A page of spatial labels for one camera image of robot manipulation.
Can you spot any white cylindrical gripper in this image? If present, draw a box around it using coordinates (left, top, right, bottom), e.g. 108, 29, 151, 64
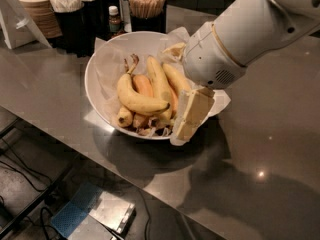
161, 22, 246, 146

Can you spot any curved yellow banana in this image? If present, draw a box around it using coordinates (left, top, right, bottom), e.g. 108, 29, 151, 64
117, 54, 170, 116

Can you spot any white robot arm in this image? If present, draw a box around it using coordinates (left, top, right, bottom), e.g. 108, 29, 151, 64
160, 0, 320, 146

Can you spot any middle yellow banana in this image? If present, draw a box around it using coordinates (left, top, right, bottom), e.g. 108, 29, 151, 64
146, 56, 172, 128

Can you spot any orange ripe banana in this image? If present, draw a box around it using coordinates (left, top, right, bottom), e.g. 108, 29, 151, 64
131, 74, 155, 130

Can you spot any white ceramic bowl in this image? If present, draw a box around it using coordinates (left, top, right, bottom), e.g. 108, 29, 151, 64
84, 30, 214, 141

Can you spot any small yellow banana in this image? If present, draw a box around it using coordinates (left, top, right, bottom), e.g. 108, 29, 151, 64
117, 106, 133, 128

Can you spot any white paper bowl liner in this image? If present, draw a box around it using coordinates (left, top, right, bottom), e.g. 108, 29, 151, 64
93, 26, 232, 129

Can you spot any black stir stick holder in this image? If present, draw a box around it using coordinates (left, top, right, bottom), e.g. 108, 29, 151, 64
130, 12, 166, 33

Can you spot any wooden stir sticks bundle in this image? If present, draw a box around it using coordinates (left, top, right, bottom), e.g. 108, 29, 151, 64
128, 0, 166, 19

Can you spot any small brown glass bottle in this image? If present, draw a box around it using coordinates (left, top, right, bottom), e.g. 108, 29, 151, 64
108, 6, 121, 33

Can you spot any black condiment organizer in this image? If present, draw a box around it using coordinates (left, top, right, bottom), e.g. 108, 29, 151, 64
53, 0, 123, 57

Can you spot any silver metal floor box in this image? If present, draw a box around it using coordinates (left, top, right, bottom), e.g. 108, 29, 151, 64
68, 190, 137, 240

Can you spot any blue perforated floor mat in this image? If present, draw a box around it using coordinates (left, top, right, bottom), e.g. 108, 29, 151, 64
51, 182, 103, 238

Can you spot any black floor cable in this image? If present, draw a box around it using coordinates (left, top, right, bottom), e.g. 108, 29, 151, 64
0, 137, 54, 193

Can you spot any black metal table frame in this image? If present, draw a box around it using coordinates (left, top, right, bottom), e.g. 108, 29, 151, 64
0, 118, 79, 240

